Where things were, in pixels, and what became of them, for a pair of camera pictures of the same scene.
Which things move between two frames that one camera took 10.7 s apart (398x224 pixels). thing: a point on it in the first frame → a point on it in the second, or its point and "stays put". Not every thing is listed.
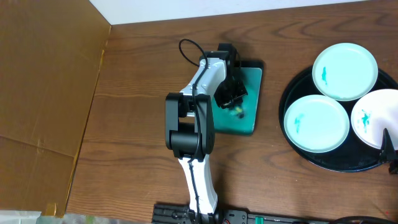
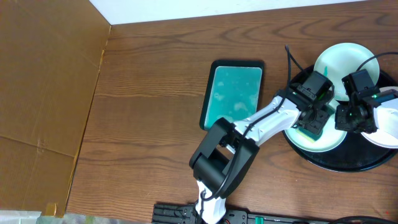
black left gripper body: x=232 y=98 → x=313 y=121
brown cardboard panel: x=51 y=55 stays put
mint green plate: x=345 y=71 stays put
